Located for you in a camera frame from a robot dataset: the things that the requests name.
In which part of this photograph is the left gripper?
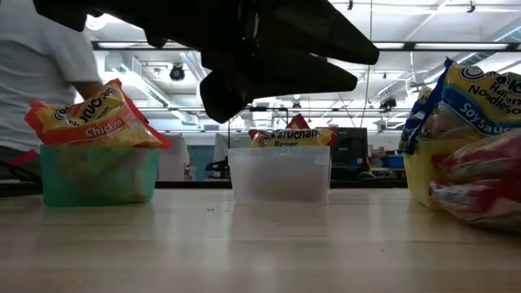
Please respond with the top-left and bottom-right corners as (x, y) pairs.
(142, 0), (381, 124)

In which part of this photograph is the blue soy sauce noodle pack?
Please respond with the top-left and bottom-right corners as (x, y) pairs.
(438, 56), (521, 138)
(397, 86), (445, 156)

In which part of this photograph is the orange chicken noodle pack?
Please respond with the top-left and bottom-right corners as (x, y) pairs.
(24, 78), (173, 151)

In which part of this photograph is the person's forearm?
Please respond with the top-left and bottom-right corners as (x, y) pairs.
(72, 80), (105, 101)

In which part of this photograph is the white cloth cover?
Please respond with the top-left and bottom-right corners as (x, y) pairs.
(213, 132), (254, 182)
(157, 133), (191, 182)

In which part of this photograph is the black monitor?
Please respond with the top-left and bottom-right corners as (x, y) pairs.
(331, 127), (370, 181)

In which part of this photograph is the clear plastic container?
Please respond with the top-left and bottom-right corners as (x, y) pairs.
(227, 145), (332, 206)

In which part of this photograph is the black desk chair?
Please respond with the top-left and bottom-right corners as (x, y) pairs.
(204, 157), (230, 181)

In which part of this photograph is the blue partition panel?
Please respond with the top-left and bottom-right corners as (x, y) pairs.
(189, 145), (217, 182)

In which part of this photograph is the blue storage crate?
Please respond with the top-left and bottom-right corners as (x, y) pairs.
(381, 155), (407, 169)

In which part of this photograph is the yellow translucent plastic container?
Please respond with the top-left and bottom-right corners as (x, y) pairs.
(402, 136), (521, 212)

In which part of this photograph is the green translucent plastic container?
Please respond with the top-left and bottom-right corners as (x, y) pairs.
(39, 144), (161, 208)

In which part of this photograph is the person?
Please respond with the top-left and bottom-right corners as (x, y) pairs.
(0, 0), (105, 182)

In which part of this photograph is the long black ceiling rail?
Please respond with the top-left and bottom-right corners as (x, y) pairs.
(138, 106), (412, 113)

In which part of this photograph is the thin hanging cable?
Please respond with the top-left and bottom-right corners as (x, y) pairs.
(359, 0), (374, 129)

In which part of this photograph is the black aluminium rig frame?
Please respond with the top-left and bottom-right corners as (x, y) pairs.
(0, 178), (409, 199)

